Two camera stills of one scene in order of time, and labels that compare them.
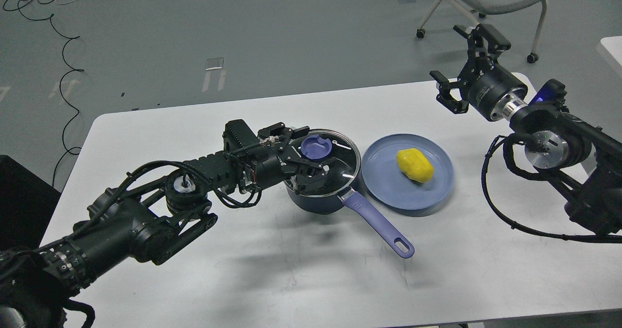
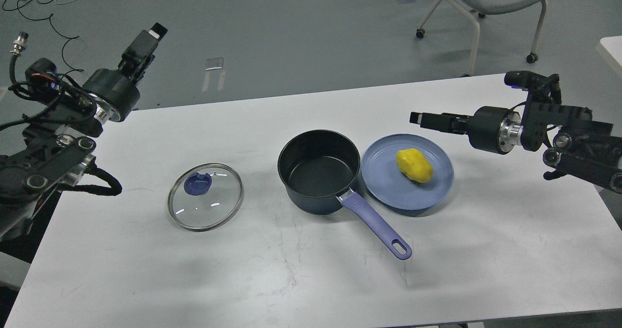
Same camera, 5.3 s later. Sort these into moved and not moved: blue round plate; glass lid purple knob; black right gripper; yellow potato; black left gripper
Moved: glass lid purple knob; black left gripper; black right gripper
Not moved: blue round plate; yellow potato
